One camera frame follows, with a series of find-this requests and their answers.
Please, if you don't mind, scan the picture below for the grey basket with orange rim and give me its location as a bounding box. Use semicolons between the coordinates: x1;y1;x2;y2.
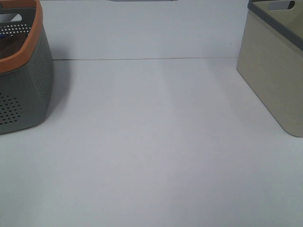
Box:
0;0;54;134

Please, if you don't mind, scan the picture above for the brown towel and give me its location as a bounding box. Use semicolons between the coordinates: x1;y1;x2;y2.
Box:
0;33;27;59

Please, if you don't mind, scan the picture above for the blue towel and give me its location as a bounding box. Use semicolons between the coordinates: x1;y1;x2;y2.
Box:
0;34;7;39

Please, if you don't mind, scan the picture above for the beige bin with grey rim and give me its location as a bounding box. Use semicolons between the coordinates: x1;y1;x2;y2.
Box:
236;0;303;137

